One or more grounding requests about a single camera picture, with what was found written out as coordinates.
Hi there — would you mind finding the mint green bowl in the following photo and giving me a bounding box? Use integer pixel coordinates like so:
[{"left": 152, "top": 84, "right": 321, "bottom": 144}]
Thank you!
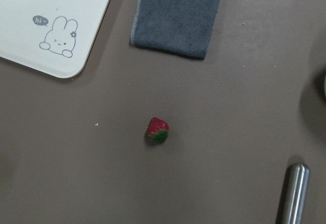
[{"left": 324, "top": 76, "right": 326, "bottom": 96}]

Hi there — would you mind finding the red strawberry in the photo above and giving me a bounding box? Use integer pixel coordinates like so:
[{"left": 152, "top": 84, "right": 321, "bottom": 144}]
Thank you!
[{"left": 147, "top": 117, "right": 169, "bottom": 143}]

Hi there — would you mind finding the steel muddler black tip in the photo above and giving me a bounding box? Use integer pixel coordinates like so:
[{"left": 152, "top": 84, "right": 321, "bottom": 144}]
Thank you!
[{"left": 276, "top": 162, "right": 310, "bottom": 223}]

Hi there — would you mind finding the cream rabbit tray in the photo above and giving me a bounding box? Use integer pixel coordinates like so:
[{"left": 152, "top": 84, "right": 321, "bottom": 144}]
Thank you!
[{"left": 1, "top": 0, "right": 110, "bottom": 78}]

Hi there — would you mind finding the grey folded cloth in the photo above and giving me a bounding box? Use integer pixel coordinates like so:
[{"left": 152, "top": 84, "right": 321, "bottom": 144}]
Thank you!
[{"left": 130, "top": 0, "right": 220, "bottom": 60}]

